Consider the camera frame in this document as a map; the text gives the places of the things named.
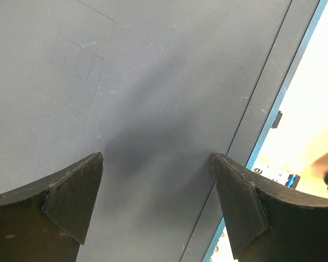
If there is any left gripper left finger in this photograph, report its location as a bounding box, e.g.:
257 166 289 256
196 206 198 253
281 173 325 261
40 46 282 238
0 152 103 261

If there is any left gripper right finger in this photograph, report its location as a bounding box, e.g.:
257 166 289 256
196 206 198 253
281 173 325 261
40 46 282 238
211 153 328 261

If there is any dark blue network switch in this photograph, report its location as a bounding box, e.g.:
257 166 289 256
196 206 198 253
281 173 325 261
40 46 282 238
0 1 326 261

